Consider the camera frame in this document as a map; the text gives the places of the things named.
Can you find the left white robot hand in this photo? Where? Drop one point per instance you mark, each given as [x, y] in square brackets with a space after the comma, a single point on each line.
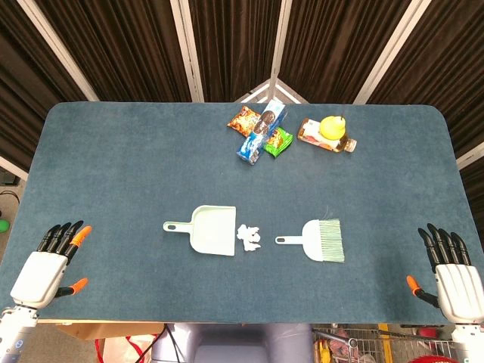
[36, 278]

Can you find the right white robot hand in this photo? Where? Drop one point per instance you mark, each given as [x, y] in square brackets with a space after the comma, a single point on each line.
[459, 287]

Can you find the mint green hand brush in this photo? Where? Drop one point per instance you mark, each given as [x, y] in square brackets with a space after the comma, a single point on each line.
[314, 240]

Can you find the mint green plastic dustpan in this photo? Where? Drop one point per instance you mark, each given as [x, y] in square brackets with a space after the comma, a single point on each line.
[211, 230]

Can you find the brown cardboard box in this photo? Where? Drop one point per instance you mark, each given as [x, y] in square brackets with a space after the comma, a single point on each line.
[113, 329]

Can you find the black box on floor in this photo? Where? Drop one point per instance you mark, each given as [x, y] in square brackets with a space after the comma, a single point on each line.
[7, 177]

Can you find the red and white plastic bag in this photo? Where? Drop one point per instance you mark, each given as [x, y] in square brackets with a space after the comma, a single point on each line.
[121, 349]

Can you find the blue felt table mat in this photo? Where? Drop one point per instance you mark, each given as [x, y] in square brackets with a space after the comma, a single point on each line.
[113, 170]

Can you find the yellow pear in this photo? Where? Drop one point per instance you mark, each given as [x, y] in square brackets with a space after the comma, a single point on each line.
[332, 128]

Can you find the grey robot torso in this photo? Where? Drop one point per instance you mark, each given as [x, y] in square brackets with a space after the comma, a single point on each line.
[234, 344]

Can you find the amber tea bottle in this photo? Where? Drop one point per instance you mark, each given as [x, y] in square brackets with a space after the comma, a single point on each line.
[310, 132]

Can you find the green snack bag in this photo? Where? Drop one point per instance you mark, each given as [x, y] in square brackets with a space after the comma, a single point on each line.
[278, 143]

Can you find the blue cookie box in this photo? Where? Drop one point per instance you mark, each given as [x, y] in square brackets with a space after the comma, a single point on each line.
[251, 145]

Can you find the orange snack bag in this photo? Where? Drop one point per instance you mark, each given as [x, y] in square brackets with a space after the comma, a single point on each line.
[242, 121]

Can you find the white frame post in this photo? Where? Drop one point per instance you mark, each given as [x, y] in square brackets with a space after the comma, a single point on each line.
[13, 167]
[393, 53]
[470, 156]
[187, 49]
[56, 49]
[281, 38]

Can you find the white frame base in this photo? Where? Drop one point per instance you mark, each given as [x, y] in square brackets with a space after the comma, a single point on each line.
[289, 94]

